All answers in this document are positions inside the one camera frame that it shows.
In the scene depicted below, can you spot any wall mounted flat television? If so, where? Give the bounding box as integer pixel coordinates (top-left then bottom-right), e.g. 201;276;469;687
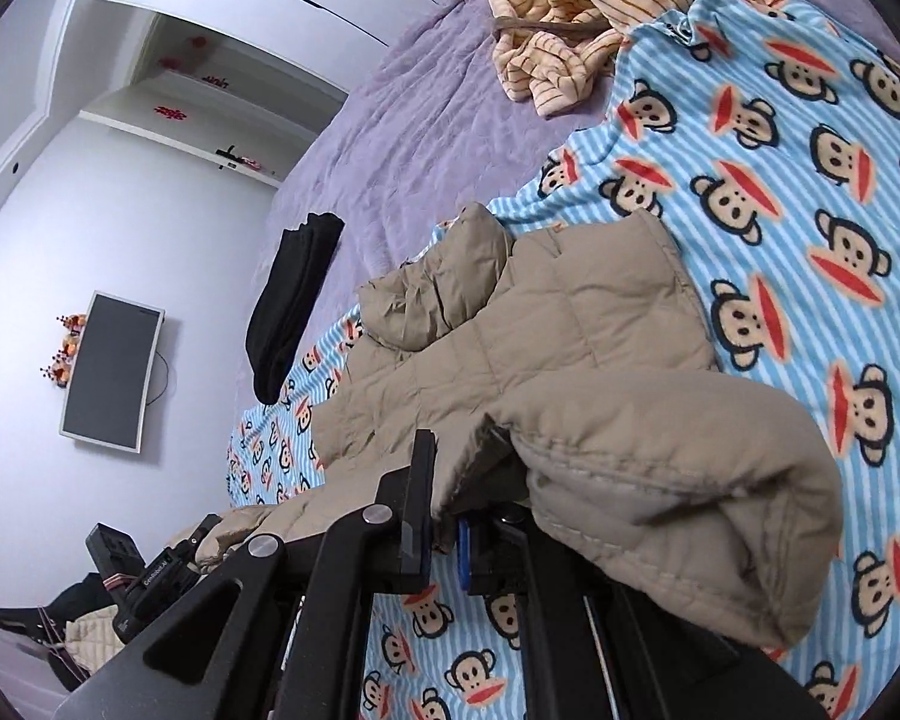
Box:
59;291;165;455

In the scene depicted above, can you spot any black garment on bed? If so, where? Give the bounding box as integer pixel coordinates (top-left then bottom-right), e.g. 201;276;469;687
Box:
245;213;344;405

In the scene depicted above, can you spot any purple quilted bedspread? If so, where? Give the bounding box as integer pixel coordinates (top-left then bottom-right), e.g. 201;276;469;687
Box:
245;0;900;394

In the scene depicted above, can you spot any beige puffer jacket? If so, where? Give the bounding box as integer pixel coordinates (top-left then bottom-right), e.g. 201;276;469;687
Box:
196;205;842;649

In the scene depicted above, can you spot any white sleeved left forearm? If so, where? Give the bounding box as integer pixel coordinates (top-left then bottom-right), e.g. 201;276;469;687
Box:
64;605;125;674

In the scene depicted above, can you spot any orange decoration beside television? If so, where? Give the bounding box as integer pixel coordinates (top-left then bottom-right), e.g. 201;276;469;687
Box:
40;314;87;388

